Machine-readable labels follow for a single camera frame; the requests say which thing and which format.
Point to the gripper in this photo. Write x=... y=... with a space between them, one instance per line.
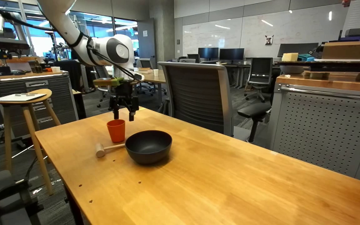
x=124 y=92

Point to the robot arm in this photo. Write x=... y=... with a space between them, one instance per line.
x=108 y=47

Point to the orange cup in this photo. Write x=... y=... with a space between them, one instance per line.
x=116 y=131

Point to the black bowl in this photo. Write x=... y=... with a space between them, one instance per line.
x=148 y=150

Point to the grey bowl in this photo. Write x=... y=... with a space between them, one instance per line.
x=292 y=69

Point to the wooden mallet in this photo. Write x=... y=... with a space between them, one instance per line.
x=100 y=150

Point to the wooden table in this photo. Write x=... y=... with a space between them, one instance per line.
x=155 y=78

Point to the grey drawer cabinet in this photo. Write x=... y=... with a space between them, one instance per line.
x=52 y=93

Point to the grey mesh office chair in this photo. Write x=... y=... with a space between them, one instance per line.
x=198 y=97

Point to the grey door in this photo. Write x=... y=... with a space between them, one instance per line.
x=146 y=40

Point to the wooden stool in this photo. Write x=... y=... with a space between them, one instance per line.
x=30 y=125

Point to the white sheet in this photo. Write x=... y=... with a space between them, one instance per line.
x=17 y=97

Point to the row of monitors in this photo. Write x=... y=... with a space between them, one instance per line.
x=231 y=53

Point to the black office chair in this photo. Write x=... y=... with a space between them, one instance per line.
x=260 y=70

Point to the small animal picture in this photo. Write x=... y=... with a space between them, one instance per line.
x=269 y=40

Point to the yellow foam block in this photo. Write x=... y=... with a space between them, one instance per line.
x=290 y=57

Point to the whiteboard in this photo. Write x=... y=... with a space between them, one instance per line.
x=292 y=28

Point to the teal box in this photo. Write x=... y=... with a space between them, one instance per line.
x=305 y=57

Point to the grey perforated cabinet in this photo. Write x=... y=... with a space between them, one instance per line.
x=323 y=131

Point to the cardboard box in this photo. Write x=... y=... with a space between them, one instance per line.
x=348 y=50

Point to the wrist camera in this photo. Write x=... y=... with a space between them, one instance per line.
x=105 y=82

